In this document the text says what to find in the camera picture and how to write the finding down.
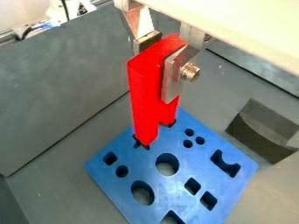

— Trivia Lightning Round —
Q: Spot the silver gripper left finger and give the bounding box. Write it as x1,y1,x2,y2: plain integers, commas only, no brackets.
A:
124,5,163,55

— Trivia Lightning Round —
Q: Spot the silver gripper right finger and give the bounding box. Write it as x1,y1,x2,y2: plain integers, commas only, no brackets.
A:
160,24,214,103

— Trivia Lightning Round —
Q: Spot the red square-circle peg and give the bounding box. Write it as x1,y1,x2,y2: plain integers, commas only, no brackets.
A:
126,33,187,146

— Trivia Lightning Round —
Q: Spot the black curved holder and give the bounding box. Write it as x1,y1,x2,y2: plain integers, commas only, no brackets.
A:
226,99,299,165

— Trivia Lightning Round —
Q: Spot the blue shape-sorting board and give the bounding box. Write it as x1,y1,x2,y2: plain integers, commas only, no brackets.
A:
84,109,258,224

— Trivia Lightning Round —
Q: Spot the black cable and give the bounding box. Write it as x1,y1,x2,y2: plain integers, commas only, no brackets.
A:
60,0,72,22

